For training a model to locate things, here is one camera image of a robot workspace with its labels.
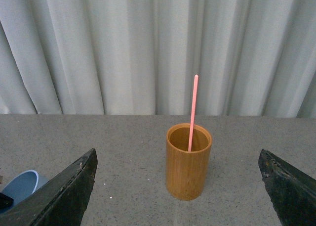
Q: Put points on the bamboo chopstick holder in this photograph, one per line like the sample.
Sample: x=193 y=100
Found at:
x=186 y=170

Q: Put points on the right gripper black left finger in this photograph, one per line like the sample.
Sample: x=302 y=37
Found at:
x=62 y=201

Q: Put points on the black object at edge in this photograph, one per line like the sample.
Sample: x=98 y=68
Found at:
x=5 y=201

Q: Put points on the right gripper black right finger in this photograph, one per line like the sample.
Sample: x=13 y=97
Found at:
x=292 y=192

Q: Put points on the blue plastic cup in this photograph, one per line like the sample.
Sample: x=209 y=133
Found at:
x=22 y=186

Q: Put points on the pink chopstick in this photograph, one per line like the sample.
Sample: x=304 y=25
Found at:
x=193 y=111

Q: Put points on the white pleated curtain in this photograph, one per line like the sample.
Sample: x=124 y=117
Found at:
x=139 y=57

